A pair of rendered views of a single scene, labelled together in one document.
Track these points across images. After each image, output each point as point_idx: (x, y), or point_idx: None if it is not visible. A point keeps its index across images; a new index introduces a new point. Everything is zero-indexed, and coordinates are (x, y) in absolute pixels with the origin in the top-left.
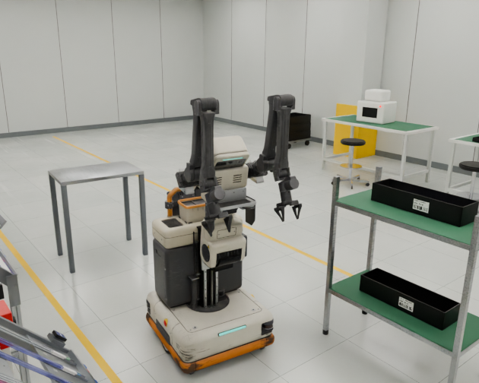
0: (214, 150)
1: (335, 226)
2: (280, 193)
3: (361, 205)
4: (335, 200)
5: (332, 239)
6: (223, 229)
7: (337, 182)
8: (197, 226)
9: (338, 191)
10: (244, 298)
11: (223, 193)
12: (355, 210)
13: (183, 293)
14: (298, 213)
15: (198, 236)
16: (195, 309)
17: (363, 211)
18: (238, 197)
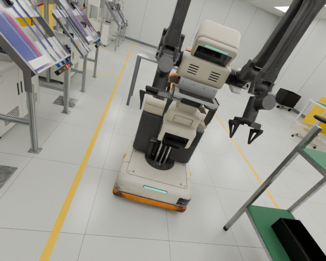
0: (202, 30)
1: (284, 168)
2: (245, 107)
3: None
4: (300, 148)
5: (273, 176)
6: (180, 115)
7: (315, 133)
8: None
9: (310, 142)
10: (182, 172)
11: (171, 66)
12: (318, 169)
13: (145, 145)
14: (252, 139)
15: None
16: (147, 159)
17: None
18: (205, 95)
